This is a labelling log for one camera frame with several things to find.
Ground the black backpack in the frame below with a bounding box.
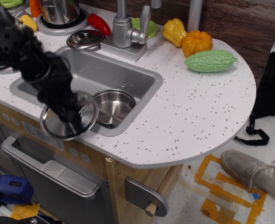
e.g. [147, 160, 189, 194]
[235, 52, 275, 146]

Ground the grey toy oven door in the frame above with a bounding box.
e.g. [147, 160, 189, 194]
[2, 136, 114, 224]

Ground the grey suede shoe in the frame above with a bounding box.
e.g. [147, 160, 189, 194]
[220, 150, 275, 199]

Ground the orange toy pumpkin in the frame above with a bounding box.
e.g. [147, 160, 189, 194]
[182, 30, 213, 57]

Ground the silver toy faucet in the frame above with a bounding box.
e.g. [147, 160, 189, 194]
[100, 0, 162, 62]

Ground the red toy chili pepper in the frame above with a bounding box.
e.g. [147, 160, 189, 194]
[87, 14, 112, 36]

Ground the steel pot lid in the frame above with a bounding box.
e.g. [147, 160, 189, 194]
[40, 91, 99, 141]

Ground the green toy bitter gourd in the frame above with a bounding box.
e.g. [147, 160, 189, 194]
[184, 49, 238, 73]

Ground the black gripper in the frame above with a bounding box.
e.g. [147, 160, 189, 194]
[20, 52, 84, 134]

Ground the orange toy carrot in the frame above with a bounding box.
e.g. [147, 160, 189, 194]
[29, 0, 42, 17]

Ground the green toy vegetable top left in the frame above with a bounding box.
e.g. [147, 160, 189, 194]
[0, 0, 24, 9]

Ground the grey towel peg plate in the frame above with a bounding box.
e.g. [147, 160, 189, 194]
[125, 177, 169, 217]

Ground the silver vertical pole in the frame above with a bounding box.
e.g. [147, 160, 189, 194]
[187, 0, 203, 32]

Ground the blue plastic clamp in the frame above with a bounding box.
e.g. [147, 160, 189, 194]
[0, 175, 34, 204]

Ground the tall steel pot on burner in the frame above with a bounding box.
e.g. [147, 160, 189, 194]
[40, 0, 80, 25]

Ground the small steel pot in sink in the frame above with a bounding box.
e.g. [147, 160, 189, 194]
[93, 85, 136, 129]

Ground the green toy plate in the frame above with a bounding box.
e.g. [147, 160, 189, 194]
[131, 18, 159, 39]

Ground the yellow toy bell pepper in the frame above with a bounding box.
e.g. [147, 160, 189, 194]
[162, 18, 187, 48]

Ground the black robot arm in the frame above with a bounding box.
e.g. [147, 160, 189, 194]
[0, 4, 89, 138]

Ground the yellow toy corn cob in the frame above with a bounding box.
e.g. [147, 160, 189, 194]
[19, 14, 38, 32]

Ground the grey toy stove burner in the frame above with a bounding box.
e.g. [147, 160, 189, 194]
[36, 8, 89, 36]

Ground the grey toy sink basin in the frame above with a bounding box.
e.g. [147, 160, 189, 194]
[9, 45, 164, 137]

